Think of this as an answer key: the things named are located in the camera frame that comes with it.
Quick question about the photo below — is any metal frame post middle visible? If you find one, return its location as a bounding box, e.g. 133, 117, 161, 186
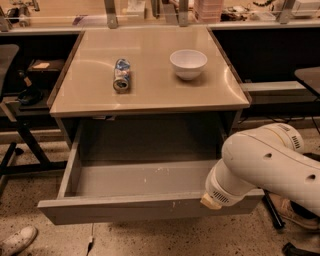
178, 0, 188, 27

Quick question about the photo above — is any dark round side table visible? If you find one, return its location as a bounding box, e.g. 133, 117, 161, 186
294, 67, 320, 97

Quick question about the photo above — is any metal frame post left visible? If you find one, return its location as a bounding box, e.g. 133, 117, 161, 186
104, 0, 118, 29

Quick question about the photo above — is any metal frame post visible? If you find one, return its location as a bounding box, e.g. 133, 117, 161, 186
104, 0, 118, 29
178, 0, 188, 27
276, 0, 296, 24

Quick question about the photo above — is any grey top drawer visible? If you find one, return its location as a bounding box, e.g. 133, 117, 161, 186
37, 117, 266, 226

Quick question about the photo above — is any grey drawer cabinet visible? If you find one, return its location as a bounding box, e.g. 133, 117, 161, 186
45, 25, 252, 161

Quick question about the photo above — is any black box with note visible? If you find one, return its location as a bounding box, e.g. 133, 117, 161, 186
27, 59, 65, 89

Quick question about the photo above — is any crushed blue soda can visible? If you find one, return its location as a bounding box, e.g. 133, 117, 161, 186
113, 59, 131, 93

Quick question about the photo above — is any tan shoe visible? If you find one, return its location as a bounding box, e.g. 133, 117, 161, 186
269, 193, 320, 230

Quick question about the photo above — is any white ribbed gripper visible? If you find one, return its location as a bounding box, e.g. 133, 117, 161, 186
200, 173, 247, 210

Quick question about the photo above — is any white bowl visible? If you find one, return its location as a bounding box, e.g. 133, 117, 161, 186
170, 49, 208, 80

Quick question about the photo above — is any black cable coil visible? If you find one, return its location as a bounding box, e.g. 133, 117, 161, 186
16, 70, 44, 107

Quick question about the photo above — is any black metal bar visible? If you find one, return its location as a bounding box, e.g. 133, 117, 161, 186
263, 191, 285, 230

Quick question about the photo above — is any white shoe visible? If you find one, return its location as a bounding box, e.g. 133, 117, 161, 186
0, 226, 38, 256

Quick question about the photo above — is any pink plastic container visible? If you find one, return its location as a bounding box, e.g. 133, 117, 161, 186
193, 0, 224, 23

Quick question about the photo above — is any metal frame post right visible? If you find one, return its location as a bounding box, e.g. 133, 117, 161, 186
276, 0, 296, 24

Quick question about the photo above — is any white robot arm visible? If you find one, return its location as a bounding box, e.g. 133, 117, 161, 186
201, 123, 320, 216

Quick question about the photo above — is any white floor cable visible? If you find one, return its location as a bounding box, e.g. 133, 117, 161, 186
85, 223, 98, 256

